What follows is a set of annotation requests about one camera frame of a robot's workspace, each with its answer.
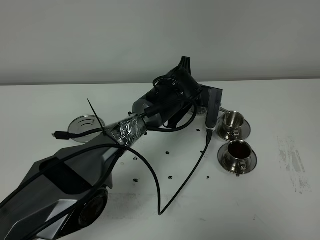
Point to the stainless steel teapot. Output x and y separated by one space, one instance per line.
200 110

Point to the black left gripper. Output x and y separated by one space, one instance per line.
182 76

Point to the near stainless steel saucer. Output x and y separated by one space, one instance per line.
236 166

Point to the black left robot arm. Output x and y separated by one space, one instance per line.
68 191

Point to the near stainless steel teacup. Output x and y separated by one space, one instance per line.
239 149

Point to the far stainless steel teacup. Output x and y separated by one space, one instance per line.
232 122

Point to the stainless steel teacup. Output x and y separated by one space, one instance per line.
239 149
232 122

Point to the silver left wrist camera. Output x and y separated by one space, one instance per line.
210 98

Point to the steel teapot coaster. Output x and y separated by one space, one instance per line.
83 124

